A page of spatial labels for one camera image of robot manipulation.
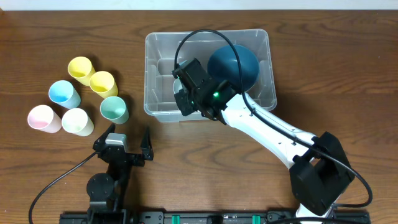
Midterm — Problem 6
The yellow cup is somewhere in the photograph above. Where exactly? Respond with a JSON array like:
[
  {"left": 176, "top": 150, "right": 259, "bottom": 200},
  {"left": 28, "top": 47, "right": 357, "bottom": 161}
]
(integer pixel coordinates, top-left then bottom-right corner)
[
  {"left": 67, "top": 56, "right": 95, "bottom": 86},
  {"left": 90, "top": 71, "right": 119, "bottom": 98}
]

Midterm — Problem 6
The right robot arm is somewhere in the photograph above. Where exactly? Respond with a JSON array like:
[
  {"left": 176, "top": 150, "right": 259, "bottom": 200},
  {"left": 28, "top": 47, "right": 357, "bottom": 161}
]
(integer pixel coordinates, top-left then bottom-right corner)
[{"left": 172, "top": 58, "right": 355, "bottom": 218}]

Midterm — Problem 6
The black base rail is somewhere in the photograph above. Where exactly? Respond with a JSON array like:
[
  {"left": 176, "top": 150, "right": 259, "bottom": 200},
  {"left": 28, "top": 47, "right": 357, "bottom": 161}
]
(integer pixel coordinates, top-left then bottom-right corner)
[{"left": 58, "top": 210, "right": 372, "bottom": 224}]

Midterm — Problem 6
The mint green cup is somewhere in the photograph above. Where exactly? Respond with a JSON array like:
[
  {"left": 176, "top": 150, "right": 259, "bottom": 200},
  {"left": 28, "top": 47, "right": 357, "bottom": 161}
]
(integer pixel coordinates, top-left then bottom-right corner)
[{"left": 100, "top": 96, "right": 129, "bottom": 124}]

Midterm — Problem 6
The yellow cup rear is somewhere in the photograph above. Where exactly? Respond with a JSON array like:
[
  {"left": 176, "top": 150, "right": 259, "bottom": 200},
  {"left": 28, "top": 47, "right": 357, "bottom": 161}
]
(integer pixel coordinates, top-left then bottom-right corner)
[{"left": 67, "top": 56, "right": 95, "bottom": 86}]

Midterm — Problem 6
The grey small bowl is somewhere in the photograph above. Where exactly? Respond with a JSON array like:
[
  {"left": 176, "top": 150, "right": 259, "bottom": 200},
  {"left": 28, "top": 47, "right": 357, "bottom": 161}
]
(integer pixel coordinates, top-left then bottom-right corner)
[{"left": 173, "top": 78, "right": 185, "bottom": 98}]

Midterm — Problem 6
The right black cable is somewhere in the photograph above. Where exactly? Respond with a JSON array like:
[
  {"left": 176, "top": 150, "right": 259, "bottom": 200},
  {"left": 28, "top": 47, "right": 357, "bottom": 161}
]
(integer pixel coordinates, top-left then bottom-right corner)
[{"left": 174, "top": 29, "right": 374, "bottom": 218}]

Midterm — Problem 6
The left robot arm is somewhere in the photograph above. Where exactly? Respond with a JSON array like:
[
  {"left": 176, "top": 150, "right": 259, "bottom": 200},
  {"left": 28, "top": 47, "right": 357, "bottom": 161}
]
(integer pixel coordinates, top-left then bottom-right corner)
[{"left": 86, "top": 124, "right": 154, "bottom": 224}]

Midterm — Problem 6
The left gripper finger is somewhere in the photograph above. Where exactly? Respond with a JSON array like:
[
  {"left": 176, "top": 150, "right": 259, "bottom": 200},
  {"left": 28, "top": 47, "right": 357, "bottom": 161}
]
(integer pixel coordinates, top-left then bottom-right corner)
[
  {"left": 140, "top": 127, "right": 154, "bottom": 161},
  {"left": 93, "top": 124, "right": 116, "bottom": 152}
]

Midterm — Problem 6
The cream white cup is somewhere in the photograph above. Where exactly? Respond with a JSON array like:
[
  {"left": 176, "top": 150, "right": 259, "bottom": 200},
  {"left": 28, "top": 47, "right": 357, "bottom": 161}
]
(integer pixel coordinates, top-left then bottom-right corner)
[{"left": 62, "top": 108, "right": 94, "bottom": 137}]

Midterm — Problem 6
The yellow cup front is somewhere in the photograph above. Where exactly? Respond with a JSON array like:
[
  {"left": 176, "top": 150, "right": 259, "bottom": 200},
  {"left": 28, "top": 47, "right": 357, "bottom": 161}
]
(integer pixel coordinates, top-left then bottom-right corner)
[{"left": 90, "top": 71, "right": 119, "bottom": 98}]

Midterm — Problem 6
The clear plastic storage container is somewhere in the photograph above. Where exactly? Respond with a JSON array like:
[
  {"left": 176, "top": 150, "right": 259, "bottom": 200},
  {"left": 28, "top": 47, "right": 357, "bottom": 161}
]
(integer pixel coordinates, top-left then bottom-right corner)
[{"left": 144, "top": 29, "right": 277, "bottom": 123}]

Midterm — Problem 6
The dark blue bowl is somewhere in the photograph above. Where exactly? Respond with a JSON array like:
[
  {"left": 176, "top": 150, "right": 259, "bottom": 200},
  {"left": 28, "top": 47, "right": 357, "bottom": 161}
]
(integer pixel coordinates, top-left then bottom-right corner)
[{"left": 207, "top": 45, "right": 259, "bottom": 92}]

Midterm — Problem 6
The pink cup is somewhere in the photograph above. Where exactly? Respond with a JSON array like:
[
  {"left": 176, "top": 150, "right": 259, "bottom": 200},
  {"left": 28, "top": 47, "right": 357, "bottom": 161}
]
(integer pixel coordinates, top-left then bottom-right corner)
[{"left": 27, "top": 105, "right": 62, "bottom": 133}]

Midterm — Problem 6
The light blue cup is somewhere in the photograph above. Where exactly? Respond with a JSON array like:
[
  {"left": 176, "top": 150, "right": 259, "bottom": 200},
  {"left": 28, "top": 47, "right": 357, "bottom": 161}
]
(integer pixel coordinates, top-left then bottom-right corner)
[{"left": 48, "top": 80, "right": 81, "bottom": 109}]

